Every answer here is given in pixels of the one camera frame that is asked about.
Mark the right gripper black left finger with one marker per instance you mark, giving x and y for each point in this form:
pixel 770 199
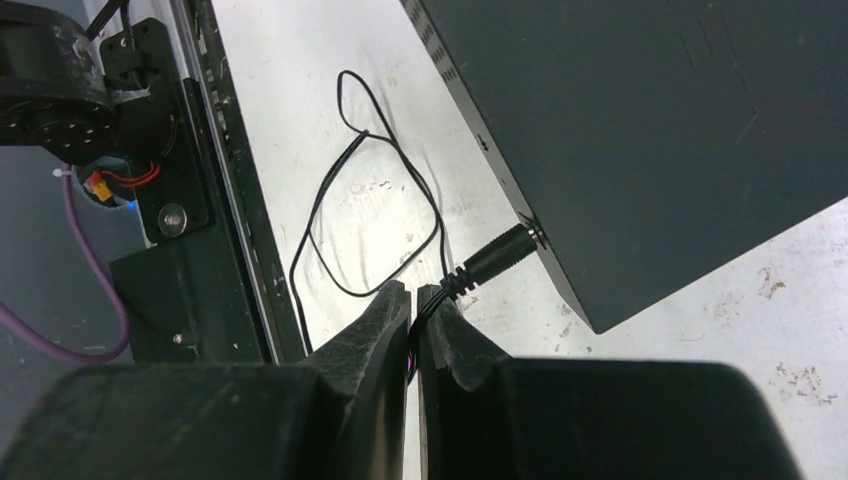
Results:
pixel 337 414

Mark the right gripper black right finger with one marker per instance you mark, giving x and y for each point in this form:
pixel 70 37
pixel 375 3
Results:
pixel 488 415

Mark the black network switch box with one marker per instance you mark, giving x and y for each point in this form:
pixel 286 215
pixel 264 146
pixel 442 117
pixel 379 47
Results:
pixel 650 142

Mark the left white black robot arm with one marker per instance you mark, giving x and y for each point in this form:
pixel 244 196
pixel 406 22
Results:
pixel 55 96

